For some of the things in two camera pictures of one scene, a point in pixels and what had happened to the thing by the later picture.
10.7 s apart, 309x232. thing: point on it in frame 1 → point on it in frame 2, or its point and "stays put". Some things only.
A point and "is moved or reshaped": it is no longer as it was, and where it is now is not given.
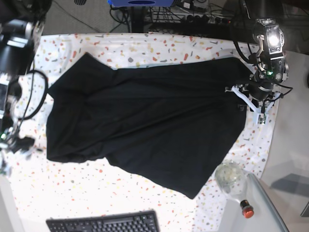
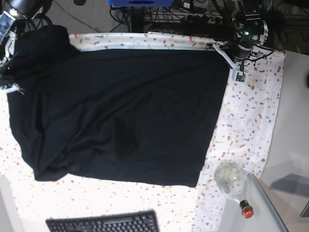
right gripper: x=258 y=89 → x=241 y=50
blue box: x=141 y=3 stays put
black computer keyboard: x=141 y=221 stays put
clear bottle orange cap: x=231 y=177 stays put
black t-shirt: x=173 y=125 is moved or reshaped
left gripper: x=15 y=144 → x=7 y=79
